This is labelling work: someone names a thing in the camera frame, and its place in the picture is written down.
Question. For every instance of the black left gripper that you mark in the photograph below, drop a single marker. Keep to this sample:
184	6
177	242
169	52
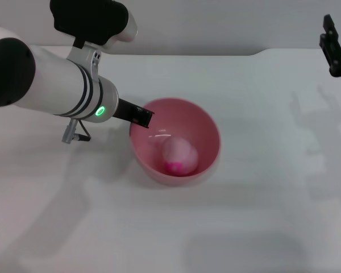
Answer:
126	112

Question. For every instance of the pink bowl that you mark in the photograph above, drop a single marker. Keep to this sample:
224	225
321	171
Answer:
187	133

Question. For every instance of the pink fuzzy peach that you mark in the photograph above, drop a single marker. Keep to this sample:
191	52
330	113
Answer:
182	159

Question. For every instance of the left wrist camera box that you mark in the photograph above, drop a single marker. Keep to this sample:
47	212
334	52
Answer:
93	20

